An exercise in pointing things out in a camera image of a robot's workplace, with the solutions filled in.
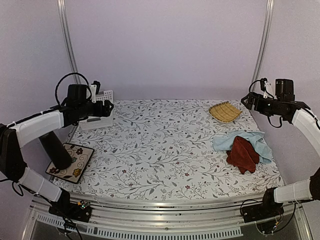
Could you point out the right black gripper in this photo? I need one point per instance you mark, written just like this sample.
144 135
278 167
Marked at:
258 107

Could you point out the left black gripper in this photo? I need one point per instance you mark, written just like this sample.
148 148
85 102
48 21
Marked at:
107 111

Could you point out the dark red towel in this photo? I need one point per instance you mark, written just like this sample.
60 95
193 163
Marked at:
243 155

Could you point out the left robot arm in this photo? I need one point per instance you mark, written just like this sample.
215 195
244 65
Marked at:
79 104

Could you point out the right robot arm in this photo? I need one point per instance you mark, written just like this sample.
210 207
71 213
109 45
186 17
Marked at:
283 104

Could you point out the white perforated plastic basket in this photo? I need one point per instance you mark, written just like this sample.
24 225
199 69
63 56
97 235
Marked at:
99 122

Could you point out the woven bamboo tray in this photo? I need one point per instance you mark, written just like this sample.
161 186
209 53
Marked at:
224 112

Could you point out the light blue towel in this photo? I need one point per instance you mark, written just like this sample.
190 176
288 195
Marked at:
255 138

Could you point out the floral square ceramic plate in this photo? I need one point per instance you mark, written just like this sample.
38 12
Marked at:
80 157

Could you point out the floral patterned table mat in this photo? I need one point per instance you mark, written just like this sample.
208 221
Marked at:
162 150

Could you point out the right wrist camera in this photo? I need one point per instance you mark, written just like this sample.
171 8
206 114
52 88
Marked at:
266 87

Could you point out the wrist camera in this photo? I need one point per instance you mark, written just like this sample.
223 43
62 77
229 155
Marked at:
266 87
96 88

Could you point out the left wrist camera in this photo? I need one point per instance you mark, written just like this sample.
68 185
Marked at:
96 88

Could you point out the right aluminium frame post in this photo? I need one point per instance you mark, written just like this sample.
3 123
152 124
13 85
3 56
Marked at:
264 38

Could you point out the aluminium frame post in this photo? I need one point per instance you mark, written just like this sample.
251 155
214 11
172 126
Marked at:
62 12
264 38

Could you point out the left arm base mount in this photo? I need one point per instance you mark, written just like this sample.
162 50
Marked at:
80 211

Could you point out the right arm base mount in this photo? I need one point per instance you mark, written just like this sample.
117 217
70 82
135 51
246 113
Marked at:
253 210

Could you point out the left aluminium frame post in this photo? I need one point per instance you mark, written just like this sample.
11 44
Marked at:
62 12

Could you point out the front aluminium rail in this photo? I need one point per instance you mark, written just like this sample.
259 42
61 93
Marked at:
132 219

